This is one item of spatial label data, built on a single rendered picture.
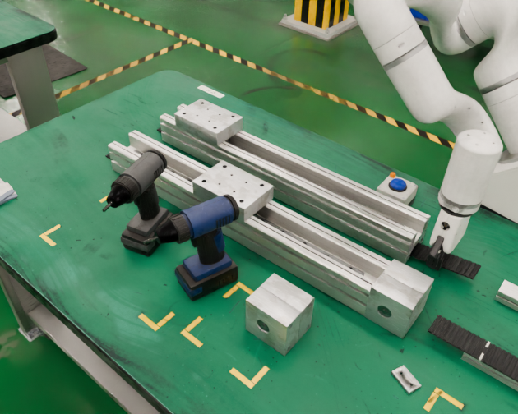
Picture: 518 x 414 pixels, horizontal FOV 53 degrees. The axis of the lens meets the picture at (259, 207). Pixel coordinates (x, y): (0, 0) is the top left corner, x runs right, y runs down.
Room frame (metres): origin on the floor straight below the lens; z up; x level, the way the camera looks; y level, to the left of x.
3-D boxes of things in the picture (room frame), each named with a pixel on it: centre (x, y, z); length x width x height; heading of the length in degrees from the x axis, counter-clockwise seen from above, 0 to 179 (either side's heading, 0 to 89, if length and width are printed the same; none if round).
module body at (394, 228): (1.11, -0.05, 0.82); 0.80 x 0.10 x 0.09; 53
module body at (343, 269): (0.96, 0.06, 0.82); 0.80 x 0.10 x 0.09; 53
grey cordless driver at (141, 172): (0.87, 0.27, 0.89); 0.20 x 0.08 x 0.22; 156
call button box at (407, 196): (1.04, -0.35, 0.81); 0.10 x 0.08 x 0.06; 143
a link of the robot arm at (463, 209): (0.83, -0.42, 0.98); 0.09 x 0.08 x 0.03; 143
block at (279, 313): (0.65, -0.05, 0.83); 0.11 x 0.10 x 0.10; 142
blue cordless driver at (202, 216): (0.75, 0.13, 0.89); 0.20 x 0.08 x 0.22; 125
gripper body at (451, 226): (0.83, -0.42, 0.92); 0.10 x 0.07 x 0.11; 143
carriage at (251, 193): (0.96, 0.06, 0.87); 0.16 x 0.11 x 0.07; 53
